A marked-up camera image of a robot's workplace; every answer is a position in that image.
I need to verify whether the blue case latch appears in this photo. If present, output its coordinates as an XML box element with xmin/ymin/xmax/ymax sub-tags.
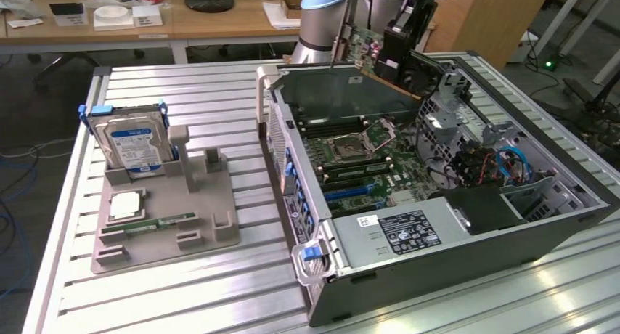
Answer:
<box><xmin>300</xmin><ymin>246</ymin><xmax>324</xmax><ymax>264</ymax></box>

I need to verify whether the blue wire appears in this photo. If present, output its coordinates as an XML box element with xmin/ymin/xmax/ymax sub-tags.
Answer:
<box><xmin>496</xmin><ymin>144</ymin><xmax>534</xmax><ymax>184</ymax></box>

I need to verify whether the stack of white papers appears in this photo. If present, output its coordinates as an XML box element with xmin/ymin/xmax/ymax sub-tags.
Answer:
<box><xmin>263</xmin><ymin>1</ymin><xmax>304</xmax><ymax>30</ymax></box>

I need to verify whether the silver CPU chip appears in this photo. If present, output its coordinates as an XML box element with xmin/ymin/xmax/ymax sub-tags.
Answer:
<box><xmin>107</xmin><ymin>192</ymin><xmax>147</xmax><ymax>222</ymax></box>

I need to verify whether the white floor cable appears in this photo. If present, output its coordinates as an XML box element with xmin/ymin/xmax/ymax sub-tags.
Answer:
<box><xmin>0</xmin><ymin>137</ymin><xmax>79</xmax><ymax>160</ymax></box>

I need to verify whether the wooden desk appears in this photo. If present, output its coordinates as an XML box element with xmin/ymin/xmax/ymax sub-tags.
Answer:
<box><xmin>0</xmin><ymin>0</ymin><xmax>438</xmax><ymax>65</ymax></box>

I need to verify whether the blue expansion slot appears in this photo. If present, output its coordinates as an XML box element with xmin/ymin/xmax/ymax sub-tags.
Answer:
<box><xmin>323</xmin><ymin>183</ymin><xmax>382</xmax><ymax>201</ymax></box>

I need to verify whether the white round container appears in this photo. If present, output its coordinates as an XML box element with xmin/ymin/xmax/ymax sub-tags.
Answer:
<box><xmin>92</xmin><ymin>5</ymin><xmax>136</xmax><ymax>32</ymax></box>

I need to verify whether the black box with white label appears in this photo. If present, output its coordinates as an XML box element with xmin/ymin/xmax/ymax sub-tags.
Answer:
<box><xmin>48</xmin><ymin>2</ymin><xmax>90</xmax><ymax>27</ymax></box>

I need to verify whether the silver slanted disk bay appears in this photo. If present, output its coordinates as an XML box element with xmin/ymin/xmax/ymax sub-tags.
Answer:
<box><xmin>498</xmin><ymin>174</ymin><xmax>587</xmax><ymax>222</ymax></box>

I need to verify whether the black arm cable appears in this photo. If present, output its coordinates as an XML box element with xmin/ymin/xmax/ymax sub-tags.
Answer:
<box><xmin>363</xmin><ymin>0</ymin><xmax>378</xmax><ymax>32</ymax></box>

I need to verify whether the silver perforated disk bay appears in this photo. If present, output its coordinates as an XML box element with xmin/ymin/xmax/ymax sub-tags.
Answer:
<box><xmin>416</xmin><ymin>72</ymin><xmax>491</xmax><ymax>157</ymax></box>

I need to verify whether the grey parts rack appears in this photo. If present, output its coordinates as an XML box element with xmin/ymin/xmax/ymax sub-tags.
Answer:
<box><xmin>91</xmin><ymin>124</ymin><xmax>242</xmax><ymax>275</ymax></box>

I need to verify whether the clear plastic bag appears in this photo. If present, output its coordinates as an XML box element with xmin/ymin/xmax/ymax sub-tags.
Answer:
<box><xmin>0</xmin><ymin>0</ymin><xmax>44</xmax><ymax>17</ymax></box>

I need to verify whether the blue floor cable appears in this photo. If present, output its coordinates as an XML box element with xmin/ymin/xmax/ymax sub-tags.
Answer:
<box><xmin>0</xmin><ymin>159</ymin><xmax>40</xmax><ymax>298</ymax></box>

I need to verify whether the CPU socket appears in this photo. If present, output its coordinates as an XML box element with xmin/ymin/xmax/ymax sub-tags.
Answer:
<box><xmin>328</xmin><ymin>136</ymin><xmax>372</xmax><ymax>160</ymax></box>

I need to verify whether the metal socket cover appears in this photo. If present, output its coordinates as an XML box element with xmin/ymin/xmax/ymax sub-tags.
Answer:
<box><xmin>363</xmin><ymin>115</ymin><xmax>403</xmax><ymax>150</ymax></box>

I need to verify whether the small silver heat sink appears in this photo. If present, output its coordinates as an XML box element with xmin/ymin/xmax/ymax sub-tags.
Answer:
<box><xmin>387</xmin><ymin>191</ymin><xmax>418</xmax><ymax>205</ymax></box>

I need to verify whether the wooden cabinet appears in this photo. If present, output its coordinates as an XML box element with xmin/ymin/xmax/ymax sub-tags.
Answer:
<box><xmin>426</xmin><ymin>0</ymin><xmax>556</xmax><ymax>68</ymax></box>

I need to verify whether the black chair base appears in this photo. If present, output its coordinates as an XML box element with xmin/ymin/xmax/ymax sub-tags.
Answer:
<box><xmin>27</xmin><ymin>50</ymin><xmax>102</xmax><ymax>94</ymax></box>

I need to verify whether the green motherboard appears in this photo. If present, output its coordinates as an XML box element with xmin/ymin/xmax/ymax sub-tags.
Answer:
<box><xmin>295</xmin><ymin>114</ymin><xmax>452</xmax><ymax>215</ymax></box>

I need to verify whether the graphics card with fan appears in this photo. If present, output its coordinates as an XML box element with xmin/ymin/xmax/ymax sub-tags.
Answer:
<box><xmin>328</xmin><ymin>0</ymin><xmax>450</xmax><ymax>102</ymax></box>

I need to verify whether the grey power supply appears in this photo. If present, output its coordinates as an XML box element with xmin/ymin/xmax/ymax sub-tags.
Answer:
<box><xmin>328</xmin><ymin>197</ymin><xmax>474</xmax><ymax>269</ymax></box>

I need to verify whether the white table frame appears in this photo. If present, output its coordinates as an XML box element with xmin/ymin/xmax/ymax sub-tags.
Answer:
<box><xmin>530</xmin><ymin>0</ymin><xmax>620</xmax><ymax>84</ymax></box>

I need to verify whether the red wire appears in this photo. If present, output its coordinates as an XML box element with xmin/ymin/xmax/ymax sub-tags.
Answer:
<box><xmin>476</xmin><ymin>148</ymin><xmax>500</xmax><ymax>184</ymax></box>

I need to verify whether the green RAM stick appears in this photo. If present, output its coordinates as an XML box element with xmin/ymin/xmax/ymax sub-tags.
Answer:
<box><xmin>104</xmin><ymin>212</ymin><xmax>200</xmax><ymax>233</ymax></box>

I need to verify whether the black stand base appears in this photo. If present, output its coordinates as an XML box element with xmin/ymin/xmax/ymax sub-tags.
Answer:
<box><xmin>562</xmin><ymin>78</ymin><xmax>620</xmax><ymax>150</ymax></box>

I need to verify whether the hard disk with blue bracket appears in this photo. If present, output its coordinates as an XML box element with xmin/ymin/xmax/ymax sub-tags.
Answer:
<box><xmin>76</xmin><ymin>98</ymin><xmax>176</xmax><ymax>175</ymax></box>

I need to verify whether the black open PC case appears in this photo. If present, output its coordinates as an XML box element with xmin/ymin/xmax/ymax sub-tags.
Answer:
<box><xmin>255</xmin><ymin>50</ymin><xmax>620</xmax><ymax>328</ymax></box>

